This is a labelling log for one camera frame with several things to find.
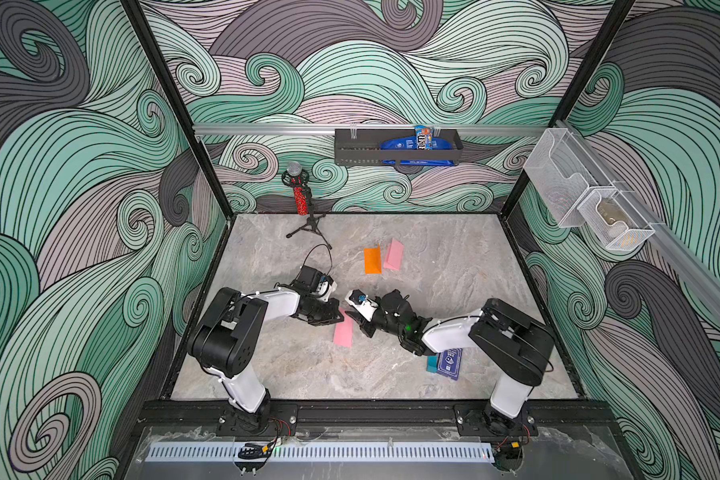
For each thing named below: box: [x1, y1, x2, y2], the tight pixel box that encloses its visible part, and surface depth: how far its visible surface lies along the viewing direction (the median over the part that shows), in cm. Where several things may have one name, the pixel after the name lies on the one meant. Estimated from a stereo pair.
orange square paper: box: [363, 244, 383, 274], surface depth 109 cm
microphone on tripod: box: [281, 161, 333, 250], surface depth 103 cm
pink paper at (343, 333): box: [333, 307, 355, 347], surface depth 89 cm
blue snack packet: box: [380, 125, 454, 166], surface depth 94 cm
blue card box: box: [437, 348, 463, 381], surface depth 82 cm
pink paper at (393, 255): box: [383, 238, 404, 271], surface depth 109 cm
